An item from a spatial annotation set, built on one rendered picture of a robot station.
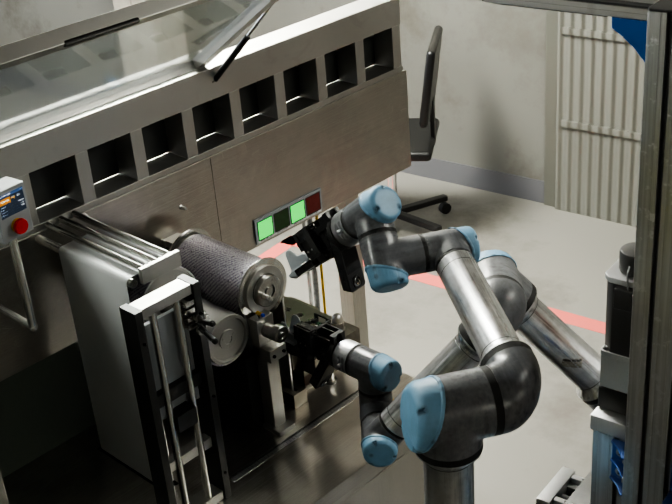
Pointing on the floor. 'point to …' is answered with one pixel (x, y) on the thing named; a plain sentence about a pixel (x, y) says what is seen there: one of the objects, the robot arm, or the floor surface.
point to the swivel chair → (425, 136)
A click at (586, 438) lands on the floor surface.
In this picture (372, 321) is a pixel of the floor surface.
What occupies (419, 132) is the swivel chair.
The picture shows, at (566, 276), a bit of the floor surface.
